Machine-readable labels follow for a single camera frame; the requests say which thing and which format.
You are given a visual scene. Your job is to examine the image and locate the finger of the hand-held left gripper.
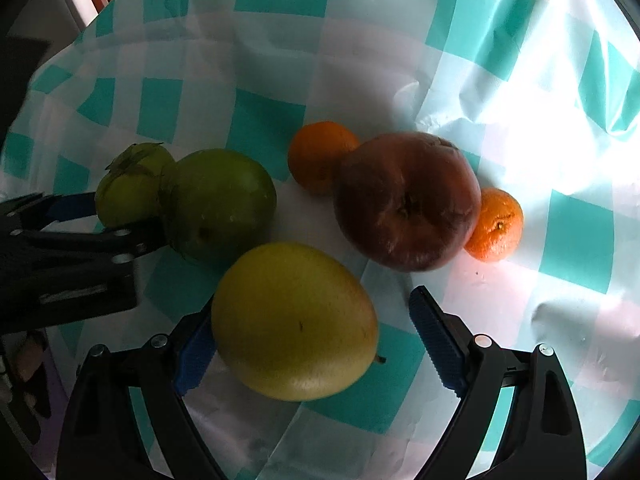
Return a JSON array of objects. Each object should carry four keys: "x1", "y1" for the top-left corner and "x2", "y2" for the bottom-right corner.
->
[
  {"x1": 10, "y1": 221, "x2": 165, "y2": 267},
  {"x1": 0, "y1": 191, "x2": 98, "y2": 233}
]

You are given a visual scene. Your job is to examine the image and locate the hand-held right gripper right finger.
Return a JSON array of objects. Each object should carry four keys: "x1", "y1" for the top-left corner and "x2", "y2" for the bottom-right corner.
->
[{"x1": 408, "y1": 285, "x2": 588, "y2": 480}]

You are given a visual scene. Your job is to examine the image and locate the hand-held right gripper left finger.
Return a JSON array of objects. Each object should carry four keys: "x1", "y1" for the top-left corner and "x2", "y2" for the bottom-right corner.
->
[{"x1": 55, "y1": 300, "x2": 226, "y2": 480}]

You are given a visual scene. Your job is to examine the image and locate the green persimmon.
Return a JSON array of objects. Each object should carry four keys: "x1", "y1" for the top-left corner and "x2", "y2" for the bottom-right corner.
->
[{"x1": 94, "y1": 142, "x2": 177, "y2": 229}]

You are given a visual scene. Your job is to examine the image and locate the large green apple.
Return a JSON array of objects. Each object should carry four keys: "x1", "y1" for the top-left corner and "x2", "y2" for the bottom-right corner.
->
[{"x1": 159, "y1": 148, "x2": 278, "y2": 264}]

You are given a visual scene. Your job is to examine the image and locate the small orange tangerine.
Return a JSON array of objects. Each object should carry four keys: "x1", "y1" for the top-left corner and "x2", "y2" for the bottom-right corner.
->
[
  {"x1": 287, "y1": 121, "x2": 361, "y2": 197},
  {"x1": 464, "y1": 187, "x2": 525, "y2": 263}
]

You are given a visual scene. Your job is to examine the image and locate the dark red apple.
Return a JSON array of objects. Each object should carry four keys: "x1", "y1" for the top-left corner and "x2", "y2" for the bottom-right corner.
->
[{"x1": 333, "y1": 131, "x2": 483, "y2": 274}]

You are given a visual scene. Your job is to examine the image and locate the teal white checkered tablecloth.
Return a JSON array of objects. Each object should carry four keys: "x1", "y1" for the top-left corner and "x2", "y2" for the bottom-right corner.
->
[{"x1": 0, "y1": 0, "x2": 640, "y2": 480}]

